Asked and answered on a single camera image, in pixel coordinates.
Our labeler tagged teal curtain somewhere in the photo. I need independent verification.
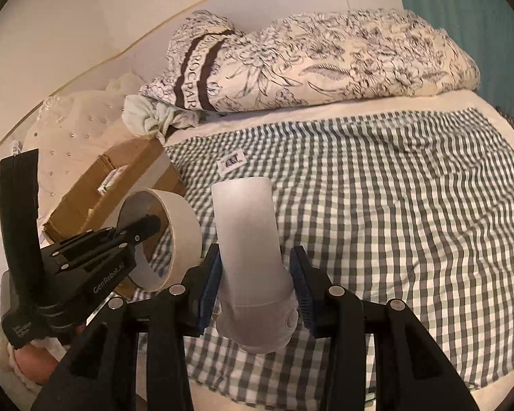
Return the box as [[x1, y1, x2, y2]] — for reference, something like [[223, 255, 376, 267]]
[[396, 0, 514, 138]]

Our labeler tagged person's left hand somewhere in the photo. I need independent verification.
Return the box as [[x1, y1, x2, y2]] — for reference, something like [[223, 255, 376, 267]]
[[15, 341, 67, 385]]

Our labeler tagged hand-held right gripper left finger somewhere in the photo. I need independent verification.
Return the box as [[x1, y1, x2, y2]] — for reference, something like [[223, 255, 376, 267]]
[[30, 244, 223, 411]]

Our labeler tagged floral patterned pillow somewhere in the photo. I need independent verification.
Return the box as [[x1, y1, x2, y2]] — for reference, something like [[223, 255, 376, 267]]
[[139, 9, 481, 114]]

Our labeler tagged green checkered cloth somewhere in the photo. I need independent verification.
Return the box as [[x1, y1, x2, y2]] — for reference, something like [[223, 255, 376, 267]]
[[131, 107, 514, 399]]

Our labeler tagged white bed headboard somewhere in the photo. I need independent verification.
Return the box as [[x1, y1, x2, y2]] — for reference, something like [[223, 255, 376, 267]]
[[0, 0, 405, 172]]

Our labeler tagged small white printed card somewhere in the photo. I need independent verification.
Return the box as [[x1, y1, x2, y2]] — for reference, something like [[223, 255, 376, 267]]
[[218, 150, 247, 176]]

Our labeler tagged brown cardboard box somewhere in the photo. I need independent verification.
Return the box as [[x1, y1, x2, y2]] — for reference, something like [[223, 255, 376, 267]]
[[42, 137, 187, 300]]

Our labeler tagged green and white medicine box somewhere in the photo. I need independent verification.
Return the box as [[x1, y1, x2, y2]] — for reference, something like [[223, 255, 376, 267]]
[[96, 171, 121, 196]]

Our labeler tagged white round fan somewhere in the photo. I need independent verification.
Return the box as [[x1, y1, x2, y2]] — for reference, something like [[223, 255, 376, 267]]
[[117, 188, 203, 292]]

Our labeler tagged white studded cushion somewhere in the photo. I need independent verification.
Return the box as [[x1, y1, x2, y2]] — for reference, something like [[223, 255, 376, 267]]
[[0, 73, 155, 232]]

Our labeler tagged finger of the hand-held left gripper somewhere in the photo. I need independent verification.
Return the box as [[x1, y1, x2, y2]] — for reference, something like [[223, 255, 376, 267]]
[[53, 240, 138, 275], [47, 215, 161, 258]]

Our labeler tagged light green crumpled cloth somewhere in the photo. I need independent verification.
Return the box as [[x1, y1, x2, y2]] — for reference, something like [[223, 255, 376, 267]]
[[123, 94, 202, 142]]

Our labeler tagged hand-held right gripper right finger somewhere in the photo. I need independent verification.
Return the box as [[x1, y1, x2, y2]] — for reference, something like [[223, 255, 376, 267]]
[[289, 246, 480, 411]]

